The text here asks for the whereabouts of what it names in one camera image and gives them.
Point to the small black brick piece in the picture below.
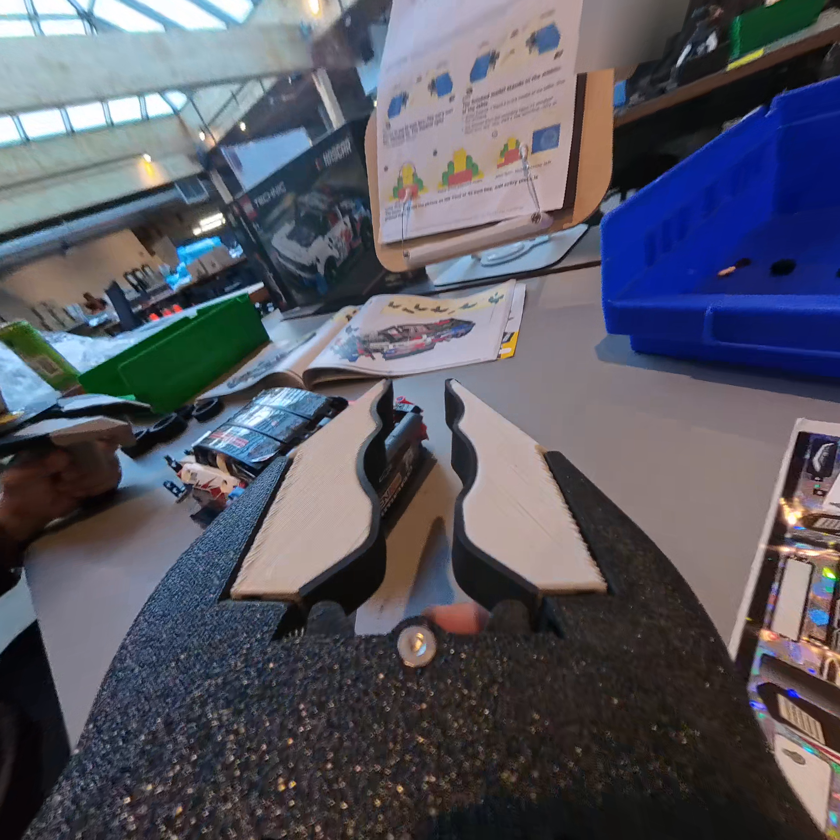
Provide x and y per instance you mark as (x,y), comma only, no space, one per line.
(782,268)

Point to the green plastic bin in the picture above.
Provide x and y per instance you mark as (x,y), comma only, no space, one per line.
(774,26)
(184,361)

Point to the green packet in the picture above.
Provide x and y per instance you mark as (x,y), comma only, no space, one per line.
(33,354)

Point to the white stand base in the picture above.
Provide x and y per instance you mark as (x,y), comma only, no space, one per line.
(525,259)

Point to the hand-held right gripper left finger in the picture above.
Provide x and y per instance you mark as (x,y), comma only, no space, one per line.
(321,499)

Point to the wooden book stand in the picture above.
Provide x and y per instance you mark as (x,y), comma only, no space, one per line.
(594,164)

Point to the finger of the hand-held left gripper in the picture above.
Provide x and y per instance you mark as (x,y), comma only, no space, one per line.
(98,403)

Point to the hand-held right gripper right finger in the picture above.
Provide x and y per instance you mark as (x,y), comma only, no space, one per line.
(518,512)

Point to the small brown brick piece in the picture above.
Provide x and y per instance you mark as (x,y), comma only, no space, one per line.
(735,268)

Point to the blue plastic bin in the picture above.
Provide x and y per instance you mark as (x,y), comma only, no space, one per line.
(689,315)

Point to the toy brick race car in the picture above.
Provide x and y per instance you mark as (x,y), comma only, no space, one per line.
(262,420)

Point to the open instruction book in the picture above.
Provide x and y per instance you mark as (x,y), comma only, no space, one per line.
(426,328)

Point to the grey desk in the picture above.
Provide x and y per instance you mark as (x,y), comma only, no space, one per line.
(623,426)

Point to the person's dark trousers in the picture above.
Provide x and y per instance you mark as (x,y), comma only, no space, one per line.
(29,722)

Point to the person's left hand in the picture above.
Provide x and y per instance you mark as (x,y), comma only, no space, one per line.
(46,485)

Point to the black box with car print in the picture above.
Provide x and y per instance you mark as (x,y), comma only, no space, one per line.
(308,216)

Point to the printed instruction sheet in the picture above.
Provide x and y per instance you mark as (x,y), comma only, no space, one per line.
(472,98)

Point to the sticker sheet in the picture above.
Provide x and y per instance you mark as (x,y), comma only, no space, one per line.
(794,604)

